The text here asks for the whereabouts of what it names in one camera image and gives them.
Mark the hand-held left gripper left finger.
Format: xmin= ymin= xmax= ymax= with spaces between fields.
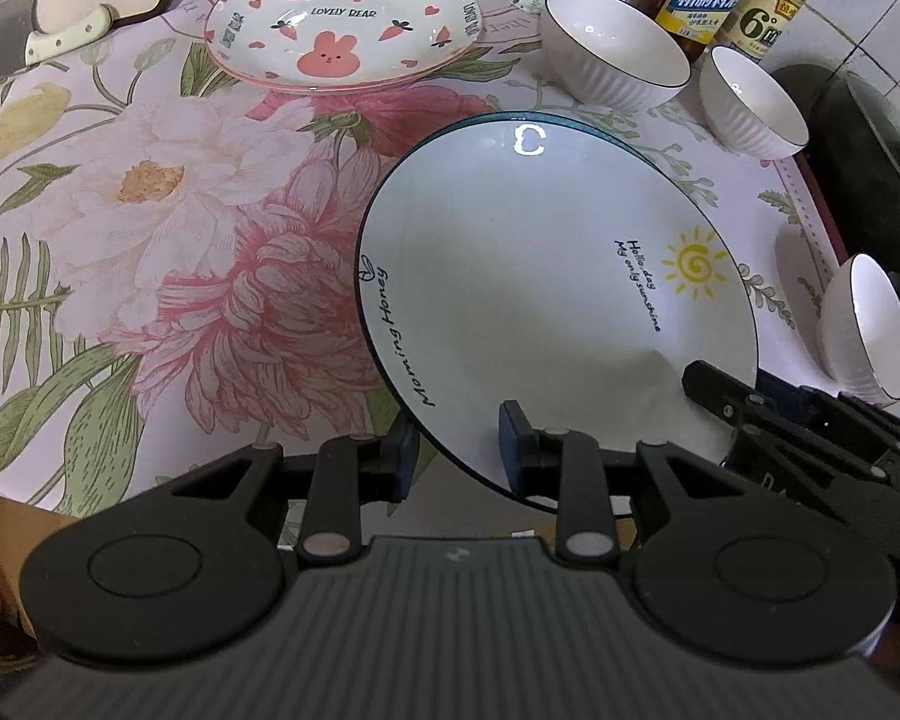
xmin=169 ymin=416 xmax=421 ymax=567

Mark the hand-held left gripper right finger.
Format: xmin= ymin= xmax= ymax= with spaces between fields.
xmin=499 ymin=399 xmax=730 ymax=567

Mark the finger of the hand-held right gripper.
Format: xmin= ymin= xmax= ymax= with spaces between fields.
xmin=763 ymin=381 xmax=900 ymax=458
xmin=680 ymin=360 xmax=770 ymax=433

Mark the white ribbed bowl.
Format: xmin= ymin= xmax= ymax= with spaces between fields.
xmin=816 ymin=253 xmax=900 ymax=404
xmin=699 ymin=45 xmax=809 ymax=161
xmin=541 ymin=0 xmax=692 ymax=112

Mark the white plate with sun print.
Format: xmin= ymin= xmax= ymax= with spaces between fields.
xmin=356 ymin=111 xmax=760 ymax=515

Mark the floral tablecloth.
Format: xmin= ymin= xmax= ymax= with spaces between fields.
xmin=0 ymin=0 xmax=856 ymax=518

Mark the pink rimmed plate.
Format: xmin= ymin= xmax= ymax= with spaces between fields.
xmin=208 ymin=30 xmax=481 ymax=95

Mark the clear vinegar bottle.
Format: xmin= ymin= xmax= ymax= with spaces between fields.
xmin=735 ymin=0 xmax=827 ymax=65

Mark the cardboard box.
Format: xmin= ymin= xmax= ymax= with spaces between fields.
xmin=0 ymin=493 xmax=83 ymax=616

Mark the yellow label cooking wine bottle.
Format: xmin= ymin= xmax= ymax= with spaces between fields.
xmin=634 ymin=0 xmax=762 ymax=61

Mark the white rabbit and carrot plate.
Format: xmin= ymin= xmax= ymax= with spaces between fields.
xmin=203 ymin=0 xmax=483 ymax=87

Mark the black wok with wooden handle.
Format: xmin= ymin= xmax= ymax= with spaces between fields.
xmin=769 ymin=64 xmax=900 ymax=293

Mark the cleaver with cream handle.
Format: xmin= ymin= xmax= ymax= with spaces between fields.
xmin=0 ymin=0 xmax=121 ymax=81

